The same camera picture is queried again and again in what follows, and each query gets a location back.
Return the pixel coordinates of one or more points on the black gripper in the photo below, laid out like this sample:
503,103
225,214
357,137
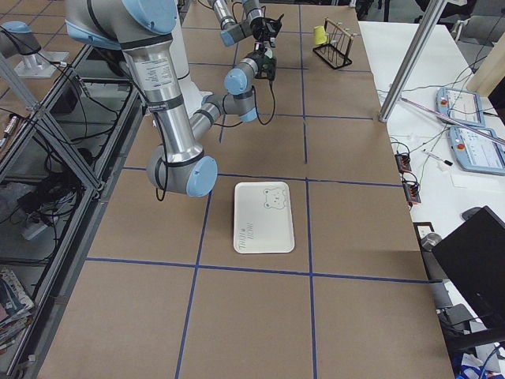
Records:
261,63
262,30

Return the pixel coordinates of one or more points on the pale green cup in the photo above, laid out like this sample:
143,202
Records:
267,53

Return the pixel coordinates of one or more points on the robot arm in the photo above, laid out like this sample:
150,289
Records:
236,19
148,33

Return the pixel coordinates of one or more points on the yellow cup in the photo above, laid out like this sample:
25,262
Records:
319,35

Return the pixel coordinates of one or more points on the cream bear tray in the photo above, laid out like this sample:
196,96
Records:
263,221

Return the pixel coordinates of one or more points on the steel cup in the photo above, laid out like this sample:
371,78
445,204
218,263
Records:
429,241

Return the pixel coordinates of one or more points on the orange black adapter box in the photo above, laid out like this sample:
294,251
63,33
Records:
403,162

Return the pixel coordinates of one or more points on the black marker pen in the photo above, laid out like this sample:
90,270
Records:
437,158

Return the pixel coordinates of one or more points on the upper teach pendant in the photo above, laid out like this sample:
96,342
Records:
460,105

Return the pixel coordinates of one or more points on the teach pendant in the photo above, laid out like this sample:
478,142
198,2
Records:
475,153
460,105

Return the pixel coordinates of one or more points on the lower teach pendant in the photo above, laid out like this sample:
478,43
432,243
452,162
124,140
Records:
475,153

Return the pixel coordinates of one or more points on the black laptop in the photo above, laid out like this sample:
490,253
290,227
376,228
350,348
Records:
472,257

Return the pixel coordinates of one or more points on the stack of books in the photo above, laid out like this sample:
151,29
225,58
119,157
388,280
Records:
16,308

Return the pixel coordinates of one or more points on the black wire cup rack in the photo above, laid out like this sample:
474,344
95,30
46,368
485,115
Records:
336,51

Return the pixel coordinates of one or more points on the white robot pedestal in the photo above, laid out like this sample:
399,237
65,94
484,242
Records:
193,97

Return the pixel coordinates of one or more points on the aluminium frame post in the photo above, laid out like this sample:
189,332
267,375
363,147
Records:
417,45

